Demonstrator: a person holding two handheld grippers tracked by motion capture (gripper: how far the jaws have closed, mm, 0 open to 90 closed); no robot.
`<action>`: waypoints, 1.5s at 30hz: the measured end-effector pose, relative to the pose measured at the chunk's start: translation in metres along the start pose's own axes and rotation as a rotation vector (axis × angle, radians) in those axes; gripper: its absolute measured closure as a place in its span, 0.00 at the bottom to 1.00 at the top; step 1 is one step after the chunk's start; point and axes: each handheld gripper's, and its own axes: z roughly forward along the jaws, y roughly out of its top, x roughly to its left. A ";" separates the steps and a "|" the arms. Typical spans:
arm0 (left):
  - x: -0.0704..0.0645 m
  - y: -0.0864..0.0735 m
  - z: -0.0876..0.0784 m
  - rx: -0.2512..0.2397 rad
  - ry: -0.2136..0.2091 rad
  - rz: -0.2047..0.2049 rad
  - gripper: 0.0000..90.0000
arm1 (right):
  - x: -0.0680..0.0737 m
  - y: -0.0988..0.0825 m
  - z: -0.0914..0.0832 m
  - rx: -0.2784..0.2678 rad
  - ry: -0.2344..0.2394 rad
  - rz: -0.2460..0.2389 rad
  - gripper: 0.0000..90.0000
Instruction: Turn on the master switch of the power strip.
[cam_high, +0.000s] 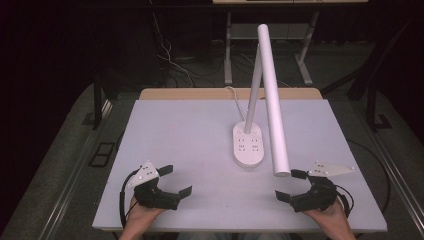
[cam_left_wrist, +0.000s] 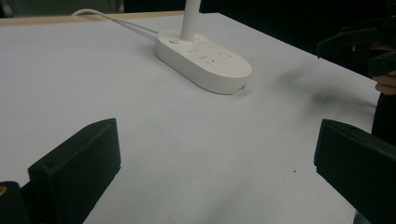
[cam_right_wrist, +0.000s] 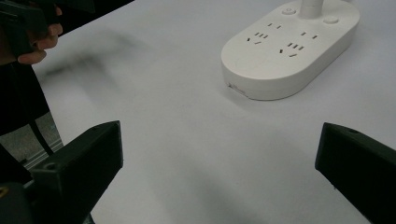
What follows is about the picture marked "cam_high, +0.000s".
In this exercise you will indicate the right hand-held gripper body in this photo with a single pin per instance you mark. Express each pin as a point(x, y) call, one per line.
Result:
point(316, 196)

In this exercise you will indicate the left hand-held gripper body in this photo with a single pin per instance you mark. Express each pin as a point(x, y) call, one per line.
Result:
point(151, 195)

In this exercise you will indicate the white desk lamp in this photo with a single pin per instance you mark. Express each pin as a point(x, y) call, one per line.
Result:
point(271, 100)

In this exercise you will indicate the person's left hand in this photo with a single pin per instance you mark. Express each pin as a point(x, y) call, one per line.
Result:
point(140, 216)

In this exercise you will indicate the person's right hand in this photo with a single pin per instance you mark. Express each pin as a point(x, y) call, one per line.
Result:
point(331, 218)

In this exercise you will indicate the white table mat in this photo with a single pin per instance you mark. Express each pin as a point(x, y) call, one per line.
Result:
point(200, 150)

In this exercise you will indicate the black metal stand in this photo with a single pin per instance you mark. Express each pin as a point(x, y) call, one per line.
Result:
point(97, 100)
point(371, 100)

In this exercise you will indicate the black floor frame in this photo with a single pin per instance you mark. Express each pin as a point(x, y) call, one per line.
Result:
point(101, 155)

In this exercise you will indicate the white metal desk frame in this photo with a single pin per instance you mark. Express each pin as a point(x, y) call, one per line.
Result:
point(228, 50)

